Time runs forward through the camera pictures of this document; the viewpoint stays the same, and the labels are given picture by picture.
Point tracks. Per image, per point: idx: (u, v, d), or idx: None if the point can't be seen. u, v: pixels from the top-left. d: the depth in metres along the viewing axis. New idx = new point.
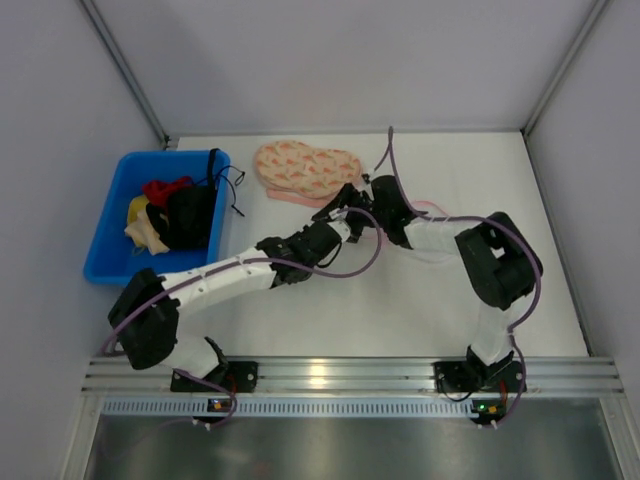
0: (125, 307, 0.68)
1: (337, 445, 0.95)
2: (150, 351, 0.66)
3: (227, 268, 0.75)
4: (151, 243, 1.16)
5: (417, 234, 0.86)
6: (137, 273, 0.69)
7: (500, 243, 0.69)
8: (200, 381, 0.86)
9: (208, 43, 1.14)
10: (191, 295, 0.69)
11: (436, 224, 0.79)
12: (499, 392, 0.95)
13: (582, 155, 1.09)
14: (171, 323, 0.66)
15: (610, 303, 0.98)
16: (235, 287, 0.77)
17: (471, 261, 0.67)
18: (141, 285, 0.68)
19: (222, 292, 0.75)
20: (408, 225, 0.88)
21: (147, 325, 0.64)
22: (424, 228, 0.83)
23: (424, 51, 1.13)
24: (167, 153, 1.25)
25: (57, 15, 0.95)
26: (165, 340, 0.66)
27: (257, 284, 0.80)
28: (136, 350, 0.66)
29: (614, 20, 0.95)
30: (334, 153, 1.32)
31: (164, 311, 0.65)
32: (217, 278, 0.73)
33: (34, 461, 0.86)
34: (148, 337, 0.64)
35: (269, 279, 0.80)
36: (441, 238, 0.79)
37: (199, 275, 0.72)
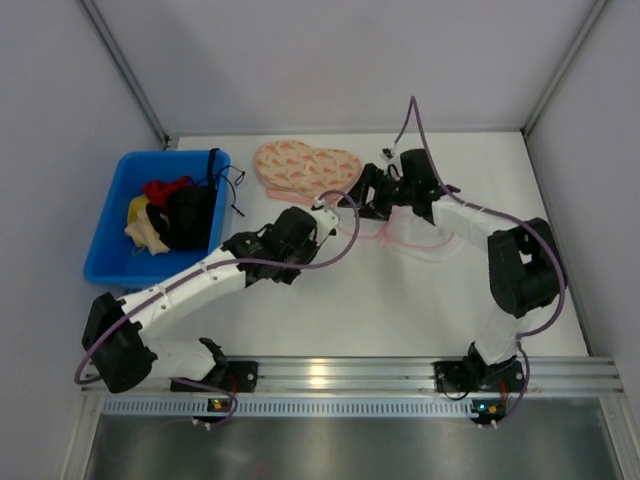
0: (92, 335, 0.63)
1: (337, 445, 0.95)
2: (124, 376, 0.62)
3: (191, 278, 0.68)
4: (151, 243, 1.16)
5: (444, 215, 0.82)
6: (97, 298, 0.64)
7: (530, 250, 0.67)
8: (202, 385, 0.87)
9: (208, 43, 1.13)
10: (153, 315, 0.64)
11: (470, 212, 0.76)
12: (499, 392, 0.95)
13: (583, 155, 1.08)
14: (137, 349, 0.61)
15: (610, 303, 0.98)
16: (207, 295, 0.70)
17: (496, 264, 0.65)
18: (103, 311, 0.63)
19: (191, 304, 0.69)
20: (437, 202, 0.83)
21: (113, 354, 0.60)
22: (455, 211, 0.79)
23: (424, 51, 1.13)
24: (167, 153, 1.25)
25: (57, 15, 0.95)
26: (137, 364, 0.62)
27: (230, 287, 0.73)
28: (109, 379, 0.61)
29: (614, 20, 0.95)
30: (334, 153, 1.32)
31: (125, 337, 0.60)
32: (181, 292, 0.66)
33: (34, 461, 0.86)
34: (116, 366, 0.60)
35: (240, 279, 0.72)
36: (470, 227, 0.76)
37: (160, 292, 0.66)
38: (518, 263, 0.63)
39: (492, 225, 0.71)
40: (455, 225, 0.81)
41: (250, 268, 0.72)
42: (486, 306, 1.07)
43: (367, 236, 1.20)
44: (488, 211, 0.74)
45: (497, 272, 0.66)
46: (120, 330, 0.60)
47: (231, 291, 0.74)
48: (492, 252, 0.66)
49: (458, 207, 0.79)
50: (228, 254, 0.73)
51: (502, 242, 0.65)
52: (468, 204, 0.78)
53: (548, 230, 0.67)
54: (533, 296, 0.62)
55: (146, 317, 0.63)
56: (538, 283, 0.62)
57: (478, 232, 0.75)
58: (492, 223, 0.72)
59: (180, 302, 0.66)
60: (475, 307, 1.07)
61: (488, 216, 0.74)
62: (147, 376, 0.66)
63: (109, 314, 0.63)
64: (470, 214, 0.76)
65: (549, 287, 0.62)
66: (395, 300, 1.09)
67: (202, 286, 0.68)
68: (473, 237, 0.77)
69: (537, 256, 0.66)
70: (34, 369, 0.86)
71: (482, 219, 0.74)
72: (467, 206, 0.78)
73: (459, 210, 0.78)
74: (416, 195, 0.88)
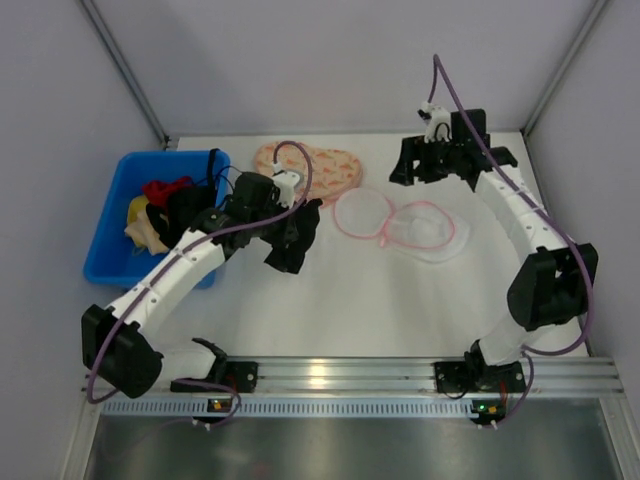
0: (90, 347, 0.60)
1: (337, 445, 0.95)
2: (137, 376, 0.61)
3: (171, 265, 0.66)
4: (151, 243, 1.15)
5: (490, 191, 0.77)
6: (83, 312, 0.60)
7: (565, 268, 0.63)
8: (207, 385, 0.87)
9: (208, 43, 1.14)
10: (147, 312, 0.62)
11: (520, 208, 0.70)
12: (499, 393, 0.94)
13: (583, 155, 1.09)
14: (142, 345, 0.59)
15: (610, 303, 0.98)
16: (190, 279, 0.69)
17: (526, 279, 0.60)
18: (94, 323, 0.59)
19: (177, 292, 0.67)
20: (487, 175, 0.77)
21: (120, 358, 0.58)
22: (504, 197, 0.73)
23: (424, 51, 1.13)
24: (167, 153, 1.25)
25: (57, 15, 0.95)
26: (146, 359, 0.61)
27: (209, 265, 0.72)
28: (122, 384, 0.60)
29: (614, 20, 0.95)
30: (334, 153, 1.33)
31: (129, 338, 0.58)
32: (166, 283, 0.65)
33: (34, 461, 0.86)
34: (126, 368, 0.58)
35: (219, 254, 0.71)
36: (512, 222, 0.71)
37: (146, 287, 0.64)
38: (548, 286, 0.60)
39: (539, 234, 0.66)
40: (497, 205, 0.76)
41: (225, 239, 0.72)
42: (486, 306, 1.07)
43: (367, 236, 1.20)
44: (540, 214, 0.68)
45: (522, 283, 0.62)
46: (119, 332, 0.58)
47: (211, 269, 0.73)
48: (528, 270, 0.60)
49: (509, 195, 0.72)
50: (198, 234, 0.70)
51: (543, 263, 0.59)
52: (520, 194, 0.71)
53: (595, 255, 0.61)
54: (548, 315, 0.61)
55: (141, 315, 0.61)
56: (557, 304, 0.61)
57: (519, 232, 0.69)
58: (540, 232, 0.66)
59: (168, 292, 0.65)
60: (475, 307, 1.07)
61: (536, 222, 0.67)
62: (157, 370, 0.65)
63: (101, 324, 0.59)
64: (519, 208, 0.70)
65: (566, 310, 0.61)
66: (395, 300, 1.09)
67: (184, 270, 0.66)
68: (511, 231, 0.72)
69: (569, 278, 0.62)
70: (34, 369, 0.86)
71: (530, 222, 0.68)
72: (519, 196, 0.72)
73: (510, 199, 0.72)
74: (463, 155, 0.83)
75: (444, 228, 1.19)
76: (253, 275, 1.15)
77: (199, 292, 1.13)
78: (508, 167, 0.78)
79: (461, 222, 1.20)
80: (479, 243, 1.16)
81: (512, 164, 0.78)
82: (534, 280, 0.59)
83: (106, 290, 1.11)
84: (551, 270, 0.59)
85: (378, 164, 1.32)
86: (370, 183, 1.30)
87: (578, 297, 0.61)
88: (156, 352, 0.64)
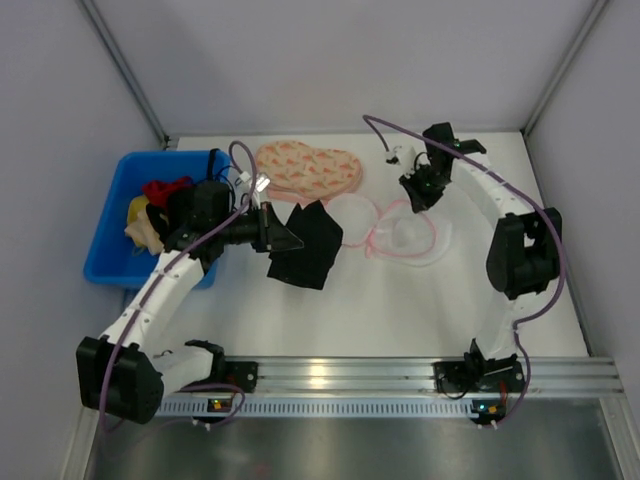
0: (93, 382, 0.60)
1: (337, 445, 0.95)
2: (146, 400, 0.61)
3: (155, 287, 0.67)
4: (151, 243, 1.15)
5: (462, 175, 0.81)
6: (77, 347, 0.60)
7: (535, 235, 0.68)
8: (212, 388, 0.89)
9: (208, 44, 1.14)
10: (143, 332, 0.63)
11: (489, 184, 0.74)
12: (499, 392, 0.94)
13: (582, 155, 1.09)
14: (145, 364, 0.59)
15: (609, 303, 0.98)
16: (177, 295, 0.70)
17: (500, 246, 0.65)
18: (91, 355, 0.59)
19: (166, 311, 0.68)
20: (458, 161, 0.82)
21: (129, 382, 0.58)
22: (473, 177, 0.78)
23: (425, 52, 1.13)
24: (166, 153, 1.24)
25: (57, 15, 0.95)
26: (151, 379, 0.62)
27: (192, 280, 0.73)
28: (133, 410, 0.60)
29: (613, 21, 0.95)
30: (334, 153, 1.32)
31: (132, 359, 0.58)
32: (155, 303, 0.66)
33: (34, 463, 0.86)
34: (136, 390, 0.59)
35: (198, 268, 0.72)
36: (484, 198, 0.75)
37: (136, 311, 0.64)
38: (519, 249, 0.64)
39: (507, 204, 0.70)
40: (471, 187, 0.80)
41: (202, 252, 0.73)
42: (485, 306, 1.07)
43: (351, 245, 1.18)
44: (509, 188, 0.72)
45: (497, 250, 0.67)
46: (121, 356, 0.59)
47: (194, 283, 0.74)
48: (498, 236, 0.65)
49: (478, 174, 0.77)
50: (174, 253, 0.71)
51: (511, 228, 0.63)
52: (489, 173, 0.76)
53: (559, 218, 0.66)
54: (526, 280, 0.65)
55: (137, 337, 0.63)
56: (531, 269, 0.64)
57: (490, 204, 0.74)
58: (509, 202, 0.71)
59: (158, 311, 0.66)
60: (473, 307, 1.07)
61: (505, 194, 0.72)
62: (162, 392, 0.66)
63: (99, 354, 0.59)
64: (489, 185, 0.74)
65: (542, 272, 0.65)
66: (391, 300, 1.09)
67: (170, 289, 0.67)
68: (485, 207, 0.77)
69: (540, 243, 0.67)
70: (34, 370, 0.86)
71: (499, 194, 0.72)
72: (489, 175, 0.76)
73: (479, 178, 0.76)
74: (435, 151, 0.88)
75: (421, 228, 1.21)
76: (253, 275, 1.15)
77: (198, 293, 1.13)
78: (478, 154, 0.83)
79: (441, 223, 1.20)
80: (464, 243, 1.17)
81: (482, 151, 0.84)
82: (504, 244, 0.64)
83: (106, 290, 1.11)
84: (520, 233, 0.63)
85: (378, 165, 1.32)
86: (370, 183, 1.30)
87: (549, 260, 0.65)
88: (158, 373, 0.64)
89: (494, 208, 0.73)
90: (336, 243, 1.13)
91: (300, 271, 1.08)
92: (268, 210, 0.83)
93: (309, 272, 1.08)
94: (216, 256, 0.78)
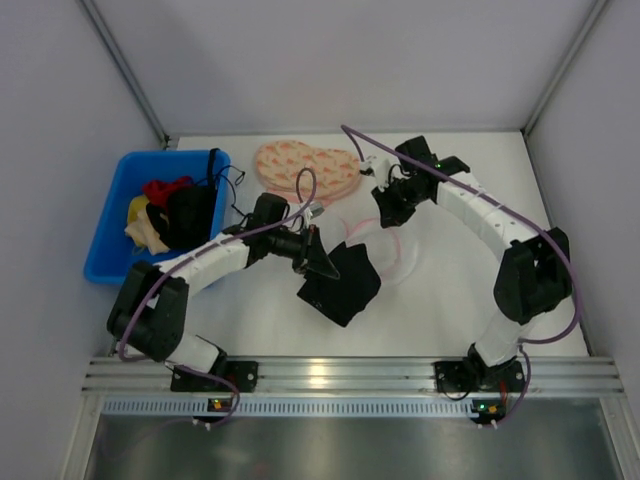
0: (130, 303, 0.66)
1: (337, 444, 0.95)
2: (166, 335, 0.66)
3: (209, 250, 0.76)
4: (151, 243, 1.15)
5: (451, 200, 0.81)
6: (131, 266, 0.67)
7: (540, 257, 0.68)
8: (207, 375, 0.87)
9: (208, 43, 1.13)
10: (191, 273, 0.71)
11: (485, 209, 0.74)
12: (499, 392, 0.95)
13: (583, 155, 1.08)
14: (183, 297, 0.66)
15: (610, 303, 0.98)
16: (221, 266, 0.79)
17: (509, 273, 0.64)
18: (141, 275, 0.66)
19: (210, 273, 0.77)
20: (444, 185, 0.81)
21: (166, 305, 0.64)
22: (465, 201, 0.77)
23: (425, 51, 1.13)
24: (166, 153, 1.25)
25: (57, 15, 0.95)
26: (178, 320, 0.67)
27: (233, 264, 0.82)
28: (151, 342, 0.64)
29: (614, 21, 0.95)
30: (334, 153, 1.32)
31: (174, 287, 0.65)
32: (207, 258, 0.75)
33: (34, 462, 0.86)
34: (166, 316, 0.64)
35: (244, 257, 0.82)
36: (480, 223, 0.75)
37: (190, 257, 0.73)
38: (530, 276, 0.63)
39: (508, 229, 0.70)
40: (462, 211, 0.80)
41: (252, 245, 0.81)
42: (485, 306, 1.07)
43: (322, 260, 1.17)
44: (505, 211, 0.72)
45: (505, 277, 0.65)
46: (166, 281, 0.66)
47: (232, 269, 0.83)
48: (507, 265, 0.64)
49: (469, 196, 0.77)
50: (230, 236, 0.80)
51: (520, 256, 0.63)
52: (481, 196, 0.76)
53: (564, 239, 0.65)
54: (540, 304, 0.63)
55: (186, 275, 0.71)
56: (545, 291, 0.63)
57: (488, 230, 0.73)
58: (509, 227, 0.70)
59: (206, 266, 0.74)
60: (474, 307, 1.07)
61: (504, 218, 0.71)
62: (176, 343, 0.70)
63: (147, 275, 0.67)
64: (484, 209, 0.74)
65: (555, 294, 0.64)
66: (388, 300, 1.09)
67: (220, 256, 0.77)
68: (481, 232, 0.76)
69: (549, 265, 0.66)
70: (34, 369, 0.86)
71: (498, 219, 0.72)
72: (482, 198, 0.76)
73: (473, 202, 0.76)
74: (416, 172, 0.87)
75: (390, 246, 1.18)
76: (253, 275, 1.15)
77: (198, 293, 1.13)
78: (461, 173, 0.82)
79: (409, 240, 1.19)
80: (463, 243, 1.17)
81: (464, 170, 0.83)
82: (515, 273, 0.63)
83: (106, 290, 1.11)
84: (530, 260, 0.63)
85: None
86: (371, 183, 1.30)
87: (560, 282, 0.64)
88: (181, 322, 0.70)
89: (493, 234, 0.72)
90: (370, 286, 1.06)
91: (331, 301, 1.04)
92: (315, 233, 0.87)
93: (341, 303, 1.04)
94: (260, 256, 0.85)
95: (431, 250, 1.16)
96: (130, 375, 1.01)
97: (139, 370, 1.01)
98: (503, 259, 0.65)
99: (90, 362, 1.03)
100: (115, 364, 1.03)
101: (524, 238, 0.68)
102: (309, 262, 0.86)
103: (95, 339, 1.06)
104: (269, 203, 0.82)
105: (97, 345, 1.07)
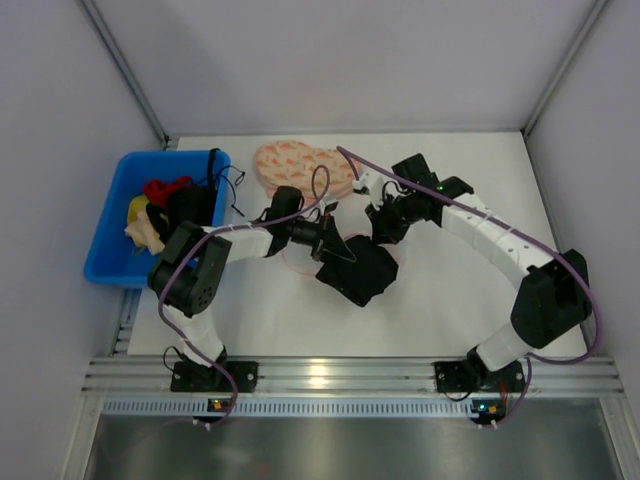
0: (174, 256, 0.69)
1: (337, 445, 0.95)
2: (203, 290, 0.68)
3: (242, 228, 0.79)
4: (151, 243, 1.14)
5: (457, 224, 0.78)
6: (179, 225, 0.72)
7: None
8: (213, 363, 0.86)
9: (207, 43, 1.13)
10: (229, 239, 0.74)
11: (495, 233, 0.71)
12: (499, 392, 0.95)
13: (583, 155, 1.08)
14: (224, 255, 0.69)
15: (609, 303, 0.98)
16: (250, 247, 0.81)
17: (528, 303, 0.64)
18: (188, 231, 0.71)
19: (242, 250, 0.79)
20: (449, 209, 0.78)
21: (209, 257, 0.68)
22: (474, 227, 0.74)
23: (425, 52, 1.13)
24: (167, 153, 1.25)
25: (58, 15, 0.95)
26: (215, 278, 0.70)
27: (258, 250, 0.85)
28: (190, 296, 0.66)
29: (613, 22, 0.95)
30: (334, 153, 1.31)
31: (218, 244, 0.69)
32: (242, 233, 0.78)
33: (34, 462, 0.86)
34: (208, 270, 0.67)
35: (268, 243, 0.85)
36: (492, 248, 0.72)
37: (227, 227, 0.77)
38: (551, 301, 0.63)
39: (522, 253, 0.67)
40: (470, 235, 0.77)
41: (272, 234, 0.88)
42: (485, 306, 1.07)
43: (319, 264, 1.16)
44: (516, 233, 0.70)
45: (524, 306, 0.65)
46: (212, 237, 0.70)
47: (257, 253, 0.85)
48: (527, 293, 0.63)
49: (478, 220, 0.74)
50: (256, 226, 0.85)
51: (539, 284, 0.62)
52: (490, 219, 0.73)
53: (579, 260, 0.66)
54: (561, 328, 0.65)
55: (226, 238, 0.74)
56: (566, 316, 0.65)
57: (501, 255, 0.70)
58: (523, 252, 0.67)
59: (242, 239, 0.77)
60: (474, 308, 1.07)
61: (517, 243, 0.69)
62: (210, 304, 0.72)
63: (194, 232, 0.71)
64: (495, 234, 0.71)
65: (575, 316, 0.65)
66: (380, 300, 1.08)
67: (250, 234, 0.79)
68: (493, 258, 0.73)
69: (567, 288, 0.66)
70: (34, 369, 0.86)
71: (510, 244, 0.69)
72: (490, 221, 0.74)
73: (482, 226, 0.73)
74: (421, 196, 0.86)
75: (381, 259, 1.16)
76: (252, 275, 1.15)
77: None
78: (464, 195, 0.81)
79: (410, 240, 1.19)
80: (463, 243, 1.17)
81: (468, 191, 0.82)
82: (536, 303, 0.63)
83: (106, 290, 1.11)
84: (550, 287, 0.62)
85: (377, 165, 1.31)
86: None
87: (580, 304, 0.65)
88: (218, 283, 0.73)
89: (506, 259, 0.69)
90: (385, 273, 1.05)
91: (355, 278, 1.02)
92: (329, 220, 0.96)
93: (365, 280, 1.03)
94: (279, 246, 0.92)
95: (430, 251, 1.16)
96: (130, 375, 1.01)
97: (139, 370, 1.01)
98: (521, 287, 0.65)
99: (90, 362, 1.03)
100: (115, 364, 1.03)
101: (540, 263, 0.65)
102: (325, 245, 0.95)
103: (95, 339, 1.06)
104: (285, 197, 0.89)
105: (97, 345, 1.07)
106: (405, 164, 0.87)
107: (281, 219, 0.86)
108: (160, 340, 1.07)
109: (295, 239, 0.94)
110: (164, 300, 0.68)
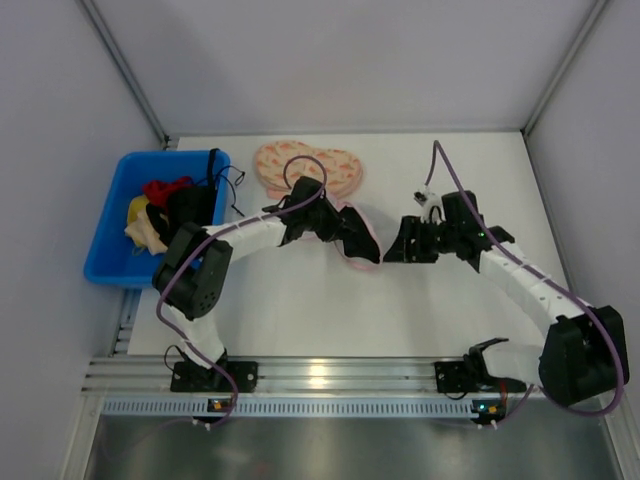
0: (176, 260, 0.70)
1: (337, 444, 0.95)
2: (204, 295, 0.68)
3: (250, 223, 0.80)
4: (151, 243, 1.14)
5: (493, 268, 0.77)
6: (181, 226, 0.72)
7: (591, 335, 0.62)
8: (213, 364, 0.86)
9: (208, 43, 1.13)
10: (234, 239, 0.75)
11: (529, 279, 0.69)
12: (499, 393, 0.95)
13: (583, 155, 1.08)
14: (226, 259, 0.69)
15: (609, 303, 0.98)
16: (257, 240, 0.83)
17: (556, 355, 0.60)
18: (190, 232, 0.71)
19: (249, 244, 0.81)
20: (488, 253, 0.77)
21: (210, 262, 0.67)
22: (508, 274, 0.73)
23: (425, 51, 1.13)
24: (167, 153, 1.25)
25: (58, 17, 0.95)
26: (217, 282, 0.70)
27: (269, 240, 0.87)
28: (191, 300, 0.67)
29: (613, 22, 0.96)
30: (334, 153, 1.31)
31: (218, 249, 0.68)
32: (248, 229, 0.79)
33: (34, 462, 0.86)
34: (208, 276, 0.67)
35: (281, 234, 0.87)
36: (523, 294, 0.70)
37: (233, 226, 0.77)
38: (582, 359, 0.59)
39: (555, 306, 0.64)
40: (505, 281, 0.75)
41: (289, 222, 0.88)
42: (485, 306, 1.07)
43: (319, 265, 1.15)
44: (549, 283, 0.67)
45: (551, 358, 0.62)
46: (213, 241, 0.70)
47: (267, 244, 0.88)
48: (554, 344, 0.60)
49: (513, 267, 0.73)
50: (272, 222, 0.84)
51: (568, 335, 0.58)
52: (525, 266, 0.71)
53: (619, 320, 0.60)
54: (588, 389, 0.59)
55: (230, 240, 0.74)
56: (596, 378, 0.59)
57: (533, 303, 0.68)
58: (556, 301, 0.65)
59: (248, 237, 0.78)
60: (475, 307, 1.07)
61: (550, 292, 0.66)
62: (213, 305, 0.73)
63: (196, 234, 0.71)
64: (528, 280, 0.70)
65: (607, 382, 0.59)
66: (381, 300, 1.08)
67: (257, 230, 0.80)
68: (524, 303, 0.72)
69: (601, 346, 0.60)
70: (34, 369, 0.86)
71: (542, 292, 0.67)
72: (525, 269, 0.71)
73: (514, 272, 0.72)
74: (460, 237, 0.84)
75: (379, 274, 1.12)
76: (253, 275, 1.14)
77: None
78: (508, 244, 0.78)
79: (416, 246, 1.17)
80: None
81: (509, 240, 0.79)
82: (563, 354, 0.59)
83: (105, 290, 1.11)
84: (579, 341, 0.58)
85: (377, 164, 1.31)
86: (370, 183, 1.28)
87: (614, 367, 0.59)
88: (221, 284, 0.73)
89: (539, 309, 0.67)
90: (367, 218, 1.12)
91: (365, 242, 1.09)
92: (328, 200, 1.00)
93: (373, 242, 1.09)
94: (295, 236, 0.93)
95: None
96: (131, 375, 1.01)
97: (139, 371, 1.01)
98: (549, 338, 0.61)
99: (90, 362, 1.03)
100: (115, 364, 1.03)
101: (571, 314, 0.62)
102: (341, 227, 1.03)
103: (95, 339, 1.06)
104: (306, 186, 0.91)
105: (97, 345, 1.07)
106: (457, 197, 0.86)
107: (300, 205, 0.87)
108: (160, 341, 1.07)
109: (308, 223, 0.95)
110: (165, 300, 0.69)
